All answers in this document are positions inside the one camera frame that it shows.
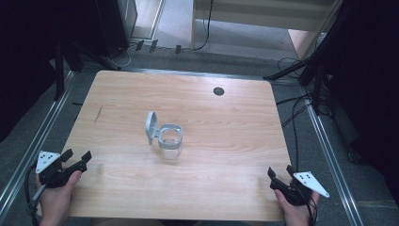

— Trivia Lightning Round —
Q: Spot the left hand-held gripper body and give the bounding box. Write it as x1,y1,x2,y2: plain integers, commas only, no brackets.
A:
35,151,83,189

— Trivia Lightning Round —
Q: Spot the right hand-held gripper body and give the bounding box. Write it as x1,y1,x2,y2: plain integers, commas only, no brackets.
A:
273,170,331,207

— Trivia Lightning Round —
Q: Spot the clear jar with grey lid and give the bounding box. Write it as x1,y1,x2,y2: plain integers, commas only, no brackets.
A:
145,110,184,159

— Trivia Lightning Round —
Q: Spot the person's right hand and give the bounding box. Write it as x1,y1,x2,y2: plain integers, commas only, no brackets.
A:
273,188,321,226

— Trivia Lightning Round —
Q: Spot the person's left hand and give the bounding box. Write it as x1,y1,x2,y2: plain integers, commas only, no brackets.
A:
35,169,83,226

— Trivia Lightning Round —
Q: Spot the black stand leg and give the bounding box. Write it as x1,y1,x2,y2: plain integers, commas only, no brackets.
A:
54,41,66,102

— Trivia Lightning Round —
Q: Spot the black stand with angled legs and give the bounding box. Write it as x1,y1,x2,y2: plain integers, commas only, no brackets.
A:
263,3,352,116

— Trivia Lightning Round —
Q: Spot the dark cabinet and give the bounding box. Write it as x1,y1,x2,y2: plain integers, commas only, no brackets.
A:
62,0,139,72

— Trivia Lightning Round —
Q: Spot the white bench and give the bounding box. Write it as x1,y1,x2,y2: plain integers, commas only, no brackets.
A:
191,0,343,51

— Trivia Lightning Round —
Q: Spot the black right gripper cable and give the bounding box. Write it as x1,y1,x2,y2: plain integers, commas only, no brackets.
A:
295,183,318,226

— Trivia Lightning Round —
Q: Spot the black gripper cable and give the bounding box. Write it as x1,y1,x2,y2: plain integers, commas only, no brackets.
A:
295,183,318,226
24,163,47,226

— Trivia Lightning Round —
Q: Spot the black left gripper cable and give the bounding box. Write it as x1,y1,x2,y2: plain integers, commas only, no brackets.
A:
24,163,47,226

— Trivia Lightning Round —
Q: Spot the aluminium floor rail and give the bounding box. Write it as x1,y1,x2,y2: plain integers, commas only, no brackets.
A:
0,70,76,215
300,88,365,226

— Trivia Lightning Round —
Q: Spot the bundle of black floor cables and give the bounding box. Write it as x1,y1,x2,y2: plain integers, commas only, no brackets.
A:
275,56,333,173

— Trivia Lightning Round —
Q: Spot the white floor cable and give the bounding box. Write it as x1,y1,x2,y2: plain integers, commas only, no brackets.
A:
106,43,139,69

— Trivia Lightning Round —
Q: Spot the black hanging cable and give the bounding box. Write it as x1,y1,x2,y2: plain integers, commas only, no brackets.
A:
193,0,215,52

